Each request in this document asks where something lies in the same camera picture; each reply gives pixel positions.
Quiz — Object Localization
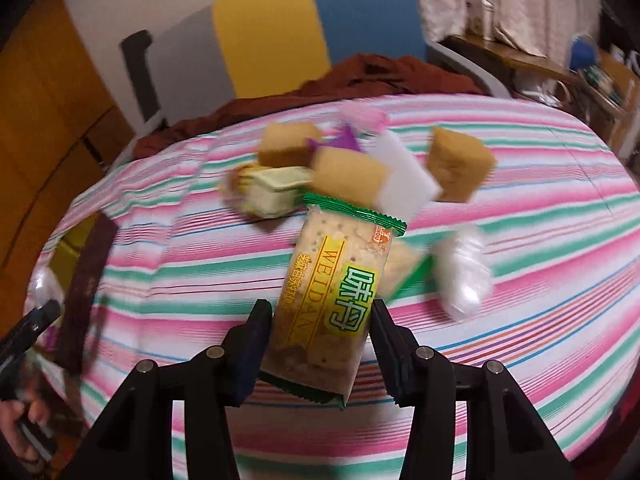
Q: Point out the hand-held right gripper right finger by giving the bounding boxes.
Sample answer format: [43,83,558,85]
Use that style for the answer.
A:
[369,299,581,480]

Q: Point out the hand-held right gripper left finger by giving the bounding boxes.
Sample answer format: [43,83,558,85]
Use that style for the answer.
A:
[65,299,275,480]

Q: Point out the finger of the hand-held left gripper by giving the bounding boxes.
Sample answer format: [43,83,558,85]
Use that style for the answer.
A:
[0,300,61,386]

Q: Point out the gold tin box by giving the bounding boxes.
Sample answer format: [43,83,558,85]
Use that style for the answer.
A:
[47,212,121,376]

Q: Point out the green cracker packet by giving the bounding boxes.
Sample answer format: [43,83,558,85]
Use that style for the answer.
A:
[385,240,433,306]
[259,192,407,411]

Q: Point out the clear plastic packet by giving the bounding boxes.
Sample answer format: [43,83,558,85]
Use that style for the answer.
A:
[434,225,493,322]

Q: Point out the pale yellow snack packet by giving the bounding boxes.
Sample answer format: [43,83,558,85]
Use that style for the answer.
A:
[220,164,313,220]

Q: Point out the person's left hand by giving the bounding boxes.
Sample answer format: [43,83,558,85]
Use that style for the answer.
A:
[0,390,53,461]

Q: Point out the clear plastic bag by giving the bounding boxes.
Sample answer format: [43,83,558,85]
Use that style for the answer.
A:
[30,265,63,306]

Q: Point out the striped pink green sheet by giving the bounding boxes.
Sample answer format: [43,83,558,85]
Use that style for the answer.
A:
[22,92,640,480]

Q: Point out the white sponge block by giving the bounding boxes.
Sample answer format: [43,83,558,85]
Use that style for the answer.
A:
[372,131,443,221]

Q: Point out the wooden wardrobe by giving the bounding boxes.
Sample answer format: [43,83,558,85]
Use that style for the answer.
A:
[0,0,136,341]

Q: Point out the purple wrapper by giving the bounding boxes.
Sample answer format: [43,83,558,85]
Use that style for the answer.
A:
[309,127,363,153]

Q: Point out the pink packet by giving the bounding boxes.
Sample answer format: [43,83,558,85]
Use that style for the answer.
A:
[340,100,388,133]

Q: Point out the rust brown cloth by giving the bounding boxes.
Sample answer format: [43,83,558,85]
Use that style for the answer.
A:
[134,54,483,158]

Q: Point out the black rolled mat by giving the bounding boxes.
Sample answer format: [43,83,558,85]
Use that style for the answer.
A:
[120,30,166,126]

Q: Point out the grey yellow blue chair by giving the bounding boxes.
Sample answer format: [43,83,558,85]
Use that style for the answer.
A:
[150,0,511,131]

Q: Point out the cluttered wooden desk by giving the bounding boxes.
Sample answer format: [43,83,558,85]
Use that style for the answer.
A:
[440,35,640,161]

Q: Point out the blue container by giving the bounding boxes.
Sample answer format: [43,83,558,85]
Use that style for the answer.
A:
[570,35,598,73]

